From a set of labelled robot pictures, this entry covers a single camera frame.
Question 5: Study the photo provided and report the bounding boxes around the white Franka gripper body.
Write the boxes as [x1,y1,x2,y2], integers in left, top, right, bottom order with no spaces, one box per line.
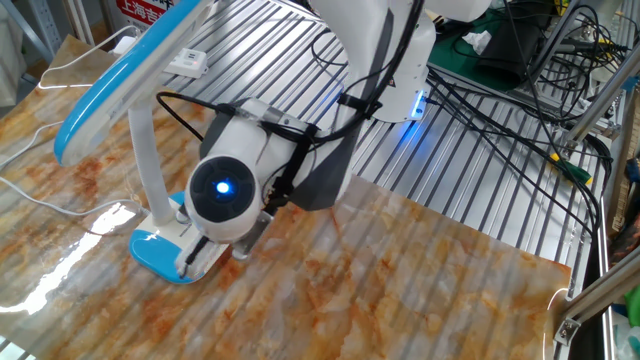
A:
[231,210,275,261]

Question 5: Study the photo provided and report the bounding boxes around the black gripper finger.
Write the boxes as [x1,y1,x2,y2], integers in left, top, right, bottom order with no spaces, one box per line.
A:
[177,234,210,280]

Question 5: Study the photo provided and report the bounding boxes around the blue white desk lamp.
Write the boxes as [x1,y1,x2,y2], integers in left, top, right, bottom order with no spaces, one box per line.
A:
[53,0,236,285]

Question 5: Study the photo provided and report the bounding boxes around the orange marble pattern mat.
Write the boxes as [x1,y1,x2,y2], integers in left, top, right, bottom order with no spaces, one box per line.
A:
[0,34,573,360]

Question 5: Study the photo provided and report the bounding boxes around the white power strip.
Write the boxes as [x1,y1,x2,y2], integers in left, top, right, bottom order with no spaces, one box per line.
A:
[162,47,209,80]

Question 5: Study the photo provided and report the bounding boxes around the red white sign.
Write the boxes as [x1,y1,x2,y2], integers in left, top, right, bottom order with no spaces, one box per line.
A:
[115,0,176,26]

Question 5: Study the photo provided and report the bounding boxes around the green cutting mat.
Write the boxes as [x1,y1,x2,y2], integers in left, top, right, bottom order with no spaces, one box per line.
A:
[427,4,531,94]

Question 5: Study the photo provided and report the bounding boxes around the crumpled white tissue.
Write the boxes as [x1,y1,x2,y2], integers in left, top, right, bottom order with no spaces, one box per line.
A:
[460,29,494,55]

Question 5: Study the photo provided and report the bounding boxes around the black bag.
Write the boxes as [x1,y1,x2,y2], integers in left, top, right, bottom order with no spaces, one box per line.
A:
[474,12,544,89]

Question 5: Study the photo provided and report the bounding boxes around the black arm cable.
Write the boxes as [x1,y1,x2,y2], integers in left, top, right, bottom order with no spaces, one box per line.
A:
[155,0,426,216]

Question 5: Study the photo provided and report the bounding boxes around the white lamp power cable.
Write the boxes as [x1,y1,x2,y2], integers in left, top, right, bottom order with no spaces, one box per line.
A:
[0,24,151,219]

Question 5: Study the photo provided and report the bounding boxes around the tangled black cables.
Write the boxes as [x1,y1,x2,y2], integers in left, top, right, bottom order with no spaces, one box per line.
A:
[424,0,619,236]

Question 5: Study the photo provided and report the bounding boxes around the grey perforated angle post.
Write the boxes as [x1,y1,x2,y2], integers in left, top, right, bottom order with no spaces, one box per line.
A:
[27,0,64,56]

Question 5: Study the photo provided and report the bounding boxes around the green handle screwdriver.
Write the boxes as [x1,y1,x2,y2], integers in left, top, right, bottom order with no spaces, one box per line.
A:
[549,152,594,186]

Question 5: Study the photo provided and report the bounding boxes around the metal corner bracket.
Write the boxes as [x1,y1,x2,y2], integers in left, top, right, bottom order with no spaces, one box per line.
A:
[553,317,581,346]

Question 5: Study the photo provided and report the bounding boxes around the aluminium frame beam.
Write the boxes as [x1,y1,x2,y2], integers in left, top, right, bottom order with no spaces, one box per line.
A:
[552,254,640,346]
[564,54,640,146]

